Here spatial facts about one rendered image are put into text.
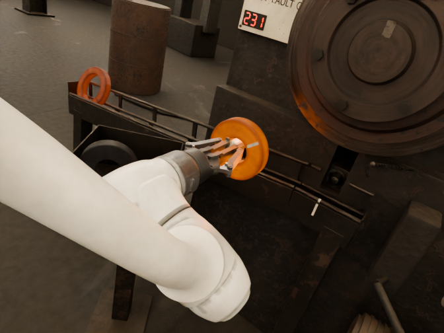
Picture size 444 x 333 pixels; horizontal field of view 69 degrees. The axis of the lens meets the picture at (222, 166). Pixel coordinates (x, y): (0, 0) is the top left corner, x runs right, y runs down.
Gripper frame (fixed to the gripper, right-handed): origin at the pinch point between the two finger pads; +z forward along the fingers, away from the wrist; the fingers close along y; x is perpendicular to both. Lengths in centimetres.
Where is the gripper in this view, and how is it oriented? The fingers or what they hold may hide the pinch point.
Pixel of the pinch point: (239, 143)
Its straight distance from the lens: 78.6
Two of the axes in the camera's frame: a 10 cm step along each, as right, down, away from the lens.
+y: 8.0, 4.4, -4.2
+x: 1.9, -8.4, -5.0
